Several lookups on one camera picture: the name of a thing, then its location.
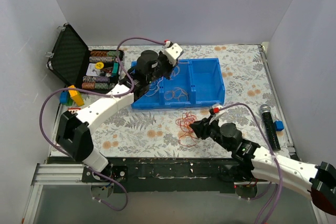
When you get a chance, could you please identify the black poker chip case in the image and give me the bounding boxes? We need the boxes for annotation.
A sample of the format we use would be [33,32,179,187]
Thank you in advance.
[47,24,124,93]

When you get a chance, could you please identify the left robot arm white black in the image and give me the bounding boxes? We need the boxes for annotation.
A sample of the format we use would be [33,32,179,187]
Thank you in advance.
[56,47,182,182]

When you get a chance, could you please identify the blue toy brick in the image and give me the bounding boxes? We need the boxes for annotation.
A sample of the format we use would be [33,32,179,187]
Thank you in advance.
[59,91,69,104]

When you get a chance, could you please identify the blue three-compartment plastic bin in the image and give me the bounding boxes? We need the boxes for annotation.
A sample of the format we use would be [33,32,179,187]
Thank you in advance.
[131,58,225,110]

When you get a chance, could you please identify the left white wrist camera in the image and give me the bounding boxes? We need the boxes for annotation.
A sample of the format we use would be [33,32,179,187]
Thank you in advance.
[163,40,184,66]

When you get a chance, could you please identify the green toy brick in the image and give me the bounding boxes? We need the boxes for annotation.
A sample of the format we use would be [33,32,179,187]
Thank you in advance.
[65,99,74,106]

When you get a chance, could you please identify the aluminium rail frame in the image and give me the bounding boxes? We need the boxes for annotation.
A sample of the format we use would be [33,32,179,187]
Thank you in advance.
[22,162,329,224]

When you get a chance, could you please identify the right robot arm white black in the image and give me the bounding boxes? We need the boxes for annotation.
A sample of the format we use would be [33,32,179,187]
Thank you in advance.
[190,118,335,215]

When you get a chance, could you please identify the black microphone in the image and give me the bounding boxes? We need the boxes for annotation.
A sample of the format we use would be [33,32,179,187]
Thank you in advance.
[259,104,281,152]

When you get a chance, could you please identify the yellow toy brick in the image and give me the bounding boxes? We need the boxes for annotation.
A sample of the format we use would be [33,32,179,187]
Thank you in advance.
[68,85,85,106]

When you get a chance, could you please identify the white cable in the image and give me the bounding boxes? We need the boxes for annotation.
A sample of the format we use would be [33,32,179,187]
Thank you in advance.
[145,78,162,98]

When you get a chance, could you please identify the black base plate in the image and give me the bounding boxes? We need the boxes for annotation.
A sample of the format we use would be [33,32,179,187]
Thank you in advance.
[47,157,270,194]

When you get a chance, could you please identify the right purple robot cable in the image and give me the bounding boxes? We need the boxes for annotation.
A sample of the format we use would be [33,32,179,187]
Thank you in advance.
[219,102,284,224]

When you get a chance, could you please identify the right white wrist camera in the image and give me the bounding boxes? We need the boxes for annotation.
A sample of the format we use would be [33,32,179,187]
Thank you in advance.
[209,104,224,123]

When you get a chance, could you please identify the yellow cable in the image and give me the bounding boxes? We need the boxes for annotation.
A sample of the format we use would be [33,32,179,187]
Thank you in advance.
[164,62,190,102]

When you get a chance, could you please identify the red white window brick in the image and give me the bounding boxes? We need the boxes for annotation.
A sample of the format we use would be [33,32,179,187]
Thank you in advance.
[67,108,81,113]

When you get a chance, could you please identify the small blue toy block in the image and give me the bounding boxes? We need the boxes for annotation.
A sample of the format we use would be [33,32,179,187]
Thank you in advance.
[274,121,285,132]

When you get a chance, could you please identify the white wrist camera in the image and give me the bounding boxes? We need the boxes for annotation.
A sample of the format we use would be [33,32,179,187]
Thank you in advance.
[209,104,224,123]
[163,40,184,66]

